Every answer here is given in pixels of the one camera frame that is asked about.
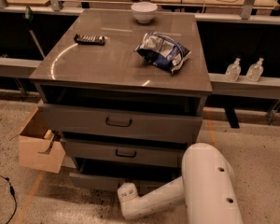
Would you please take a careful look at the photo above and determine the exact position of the black white snack bag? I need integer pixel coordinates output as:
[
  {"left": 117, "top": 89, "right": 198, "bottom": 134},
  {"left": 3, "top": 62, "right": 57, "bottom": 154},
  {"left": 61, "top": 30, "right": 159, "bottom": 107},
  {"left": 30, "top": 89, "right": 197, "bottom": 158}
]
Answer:
[{"left": 134, "top": 32, "right": 190, "bottom": 74}]

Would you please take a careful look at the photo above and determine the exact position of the grey bottom drawer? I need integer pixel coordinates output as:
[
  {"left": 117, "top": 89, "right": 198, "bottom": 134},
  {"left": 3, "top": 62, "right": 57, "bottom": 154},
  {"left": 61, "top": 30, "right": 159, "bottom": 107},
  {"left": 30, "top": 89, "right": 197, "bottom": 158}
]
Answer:
[{"left": 69, "top": 158, "right": 180, "bottom": 195}]

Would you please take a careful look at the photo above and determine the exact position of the grey drawer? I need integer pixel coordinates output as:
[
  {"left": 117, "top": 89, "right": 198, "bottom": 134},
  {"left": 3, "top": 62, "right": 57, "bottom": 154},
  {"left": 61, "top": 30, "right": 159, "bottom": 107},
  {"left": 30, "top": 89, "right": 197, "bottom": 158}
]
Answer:
[
  {"left": 62, "top": 139, "right": 188, "bottom": 168},
  {"left": 69, "top": 158, "right": 180, "bottom": 195},
  {"left": 39, "top": 104, "right": 202, "bottom": 143}
]

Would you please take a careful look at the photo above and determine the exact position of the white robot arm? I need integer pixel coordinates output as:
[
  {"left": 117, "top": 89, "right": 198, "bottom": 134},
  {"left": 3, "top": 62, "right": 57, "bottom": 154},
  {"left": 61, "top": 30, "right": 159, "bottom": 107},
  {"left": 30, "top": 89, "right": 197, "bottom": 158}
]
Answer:
[{"left": 118, "top": 143, "right": 244, "bottom": 224}]

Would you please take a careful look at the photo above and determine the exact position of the grey drawer cabinet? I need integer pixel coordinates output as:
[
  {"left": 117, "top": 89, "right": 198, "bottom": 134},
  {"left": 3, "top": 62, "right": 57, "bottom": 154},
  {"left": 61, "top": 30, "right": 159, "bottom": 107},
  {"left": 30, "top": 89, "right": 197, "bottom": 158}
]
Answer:
[{"left": 29, "top": 8, "right": 213, "bottom": 185}]

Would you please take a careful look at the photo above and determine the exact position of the grey middle drawer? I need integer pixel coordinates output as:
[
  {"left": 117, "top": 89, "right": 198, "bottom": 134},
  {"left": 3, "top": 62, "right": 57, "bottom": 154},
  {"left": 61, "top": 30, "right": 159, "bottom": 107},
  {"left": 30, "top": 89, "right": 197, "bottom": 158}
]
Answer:
[{"left": 62, "top": 139, "right": 188, "bottom": 168}]

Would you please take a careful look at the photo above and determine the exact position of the grey top drawer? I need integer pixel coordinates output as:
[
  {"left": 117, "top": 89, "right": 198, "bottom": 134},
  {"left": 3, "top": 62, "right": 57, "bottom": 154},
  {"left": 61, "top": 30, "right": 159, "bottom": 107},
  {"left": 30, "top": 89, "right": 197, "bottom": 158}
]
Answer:
[{"left": 39, "top": 104, "right": 202, "bottom": 143}]

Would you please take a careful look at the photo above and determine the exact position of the black remote control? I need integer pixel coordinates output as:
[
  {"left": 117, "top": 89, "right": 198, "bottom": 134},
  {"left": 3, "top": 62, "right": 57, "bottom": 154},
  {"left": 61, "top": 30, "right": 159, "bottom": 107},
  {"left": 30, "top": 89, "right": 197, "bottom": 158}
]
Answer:
[{"left": 74, "top": 35, "right": 105, "bottom": 46}]

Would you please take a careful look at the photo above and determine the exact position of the white ceramic bowl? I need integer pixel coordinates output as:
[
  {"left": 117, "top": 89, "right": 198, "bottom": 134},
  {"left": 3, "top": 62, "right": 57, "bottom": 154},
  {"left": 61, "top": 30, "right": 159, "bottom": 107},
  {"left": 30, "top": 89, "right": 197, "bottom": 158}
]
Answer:
[{"left": 131, "top": 2, "right": 158, "bottom": 23}]

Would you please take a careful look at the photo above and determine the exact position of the left clear pump bottle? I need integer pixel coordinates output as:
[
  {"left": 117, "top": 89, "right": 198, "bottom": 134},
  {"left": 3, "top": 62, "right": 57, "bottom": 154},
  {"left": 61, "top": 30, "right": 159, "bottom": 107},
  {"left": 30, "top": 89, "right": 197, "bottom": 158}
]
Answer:
[{"left": 225, "top": 58, "right": 241, "bottom": 82}]

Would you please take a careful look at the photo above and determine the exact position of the clear pump bottle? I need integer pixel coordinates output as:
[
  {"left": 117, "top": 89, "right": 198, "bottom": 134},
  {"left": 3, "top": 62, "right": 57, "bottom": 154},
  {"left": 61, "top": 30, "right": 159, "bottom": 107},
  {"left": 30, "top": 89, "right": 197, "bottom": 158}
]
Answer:
[
  {"left": 225, "top": 58, "right": 241, "bottom": 82},
  {"left": 245, "top": 58, "right": 264, "bottom": 82}
]

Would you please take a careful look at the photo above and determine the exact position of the cardboard box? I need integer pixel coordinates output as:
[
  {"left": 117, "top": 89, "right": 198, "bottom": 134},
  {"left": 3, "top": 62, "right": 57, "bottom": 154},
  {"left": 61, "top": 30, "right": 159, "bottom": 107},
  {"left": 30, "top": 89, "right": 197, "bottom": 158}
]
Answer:
[{"left": 16, "top": 101, "right": 65, "bottom": 174}]

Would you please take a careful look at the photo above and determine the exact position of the right clear pump bottle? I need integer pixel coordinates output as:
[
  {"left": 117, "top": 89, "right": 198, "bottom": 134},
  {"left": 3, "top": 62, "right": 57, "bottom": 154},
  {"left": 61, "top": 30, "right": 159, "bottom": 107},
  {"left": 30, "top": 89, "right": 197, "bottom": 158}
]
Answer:
[{"left": 245, "top": 58, "right": 264, "bottom": 82}]

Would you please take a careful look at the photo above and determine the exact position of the grey metal rail shelf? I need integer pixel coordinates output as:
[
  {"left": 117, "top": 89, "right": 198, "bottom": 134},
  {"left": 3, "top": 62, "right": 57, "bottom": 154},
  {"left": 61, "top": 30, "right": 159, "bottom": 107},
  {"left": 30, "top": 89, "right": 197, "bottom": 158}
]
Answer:
[{"left": 0, "top": 57, "right": 280, "bottom": 100}]

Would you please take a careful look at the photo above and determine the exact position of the black floor cable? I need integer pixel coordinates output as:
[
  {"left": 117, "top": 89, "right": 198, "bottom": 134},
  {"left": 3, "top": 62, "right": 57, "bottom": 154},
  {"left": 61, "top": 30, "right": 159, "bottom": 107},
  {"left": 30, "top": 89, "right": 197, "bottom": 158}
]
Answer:
[{"left": 0, "top": 174, "right": 18, "bottom": 224}]

